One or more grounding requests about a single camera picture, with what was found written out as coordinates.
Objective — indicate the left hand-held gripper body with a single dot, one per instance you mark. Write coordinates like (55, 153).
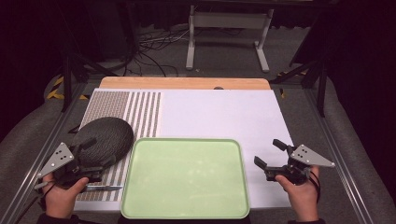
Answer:
(59, 158)

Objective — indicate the aluminium rail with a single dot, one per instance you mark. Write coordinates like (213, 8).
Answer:
(337, 152)
(40, 152)

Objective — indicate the white metal stand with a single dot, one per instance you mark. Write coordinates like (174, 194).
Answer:
(229, 20)

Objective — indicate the person's right hand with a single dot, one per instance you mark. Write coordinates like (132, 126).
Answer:
(300, 197)

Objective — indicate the yellow and black floor tape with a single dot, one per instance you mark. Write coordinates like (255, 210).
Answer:
(56, 90)

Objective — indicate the dark grey cloth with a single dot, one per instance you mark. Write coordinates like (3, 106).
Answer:
(109, 137)

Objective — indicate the black tripod stand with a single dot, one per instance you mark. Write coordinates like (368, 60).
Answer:
(314, 77)
(74, 68)

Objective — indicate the person's left hand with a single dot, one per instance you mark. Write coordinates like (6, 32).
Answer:
(60, 199)

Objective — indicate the wooden table board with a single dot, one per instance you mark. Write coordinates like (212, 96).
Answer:
(183, 83)

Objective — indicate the small knife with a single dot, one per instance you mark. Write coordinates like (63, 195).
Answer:
(104, 188)

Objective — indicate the white board with striped print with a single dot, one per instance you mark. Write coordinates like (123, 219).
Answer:
(218, 115)

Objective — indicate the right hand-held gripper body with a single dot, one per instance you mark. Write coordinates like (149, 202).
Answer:
(299, 165)

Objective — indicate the light green plastic tray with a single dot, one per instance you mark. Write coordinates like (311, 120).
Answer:
(185, 179)

